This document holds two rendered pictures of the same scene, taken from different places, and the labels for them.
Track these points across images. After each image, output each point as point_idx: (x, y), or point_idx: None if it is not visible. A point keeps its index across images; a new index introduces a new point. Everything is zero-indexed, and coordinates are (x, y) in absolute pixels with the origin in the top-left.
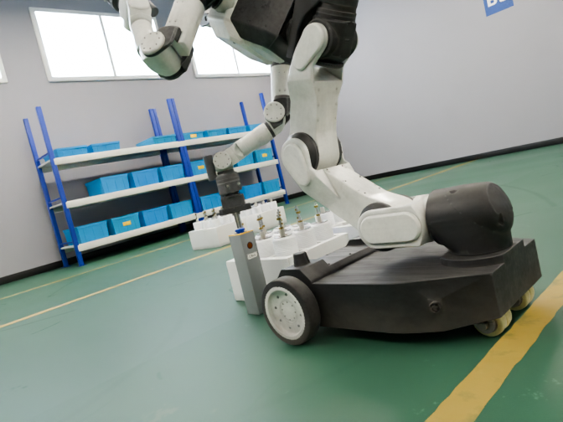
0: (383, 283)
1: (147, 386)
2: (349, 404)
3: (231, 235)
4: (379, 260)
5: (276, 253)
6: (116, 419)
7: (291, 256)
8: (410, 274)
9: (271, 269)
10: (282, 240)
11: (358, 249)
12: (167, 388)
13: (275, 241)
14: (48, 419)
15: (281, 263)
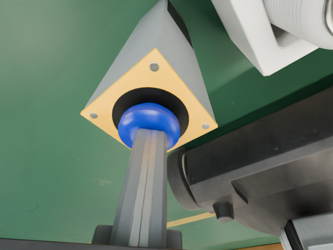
0: (244, 225)
1: (71, 154)
2: None
3: (105, 130)
4: (294, 196)
5: (274, 7)
6: (75, 177)
7: (280, 68)
8: (265, 224)
9: (225, 5)
10: (321, 47)
11: (318, 178)
12: (92, 163)
13: (302, 26)
14: (10, 158)
15: (249, 49)
